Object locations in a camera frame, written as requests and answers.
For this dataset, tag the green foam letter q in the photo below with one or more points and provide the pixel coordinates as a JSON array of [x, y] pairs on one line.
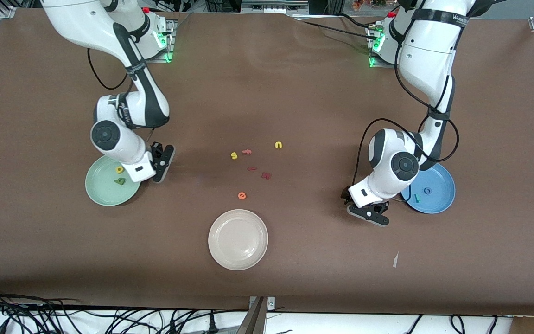
[[119, 182]]

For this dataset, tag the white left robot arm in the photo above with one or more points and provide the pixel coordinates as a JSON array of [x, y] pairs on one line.
[[429, 55]]

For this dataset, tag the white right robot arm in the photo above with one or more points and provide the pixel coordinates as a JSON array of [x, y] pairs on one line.
[[81, 23]]

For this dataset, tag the green plastic plate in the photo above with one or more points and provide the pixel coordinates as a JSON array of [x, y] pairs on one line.
[[104, 188]]

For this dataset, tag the white paper scrap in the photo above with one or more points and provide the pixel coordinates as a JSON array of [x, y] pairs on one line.
[[395, 260]]

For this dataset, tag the blue plastic plate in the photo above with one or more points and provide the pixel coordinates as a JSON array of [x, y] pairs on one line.
[[438, 185]]

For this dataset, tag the yellow foam letter s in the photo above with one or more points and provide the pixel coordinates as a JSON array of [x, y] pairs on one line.
[[234, 156]]

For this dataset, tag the yellow foam letter u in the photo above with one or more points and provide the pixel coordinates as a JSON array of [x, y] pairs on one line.
[[276, 145]]

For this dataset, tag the orange foam letter e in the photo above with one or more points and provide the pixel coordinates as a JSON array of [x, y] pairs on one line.
[[242, 195]]

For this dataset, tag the dark red foam letter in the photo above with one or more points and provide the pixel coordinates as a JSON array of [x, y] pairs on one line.
[[266, 176]]

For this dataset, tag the beige plastic plate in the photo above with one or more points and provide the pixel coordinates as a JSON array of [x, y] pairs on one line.
[[238, 240]]

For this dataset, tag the brown paper table cover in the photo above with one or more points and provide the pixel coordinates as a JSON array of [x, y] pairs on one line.
[[295, 93]]

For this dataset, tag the black power plug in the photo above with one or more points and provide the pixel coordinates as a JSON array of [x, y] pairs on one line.
[[211, 322]]

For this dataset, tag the aluminium table leg profile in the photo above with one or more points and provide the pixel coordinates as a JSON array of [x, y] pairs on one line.
[[255, 320]]

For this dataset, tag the grey metal box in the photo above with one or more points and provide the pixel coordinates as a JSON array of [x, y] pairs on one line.
[[274, 5]]

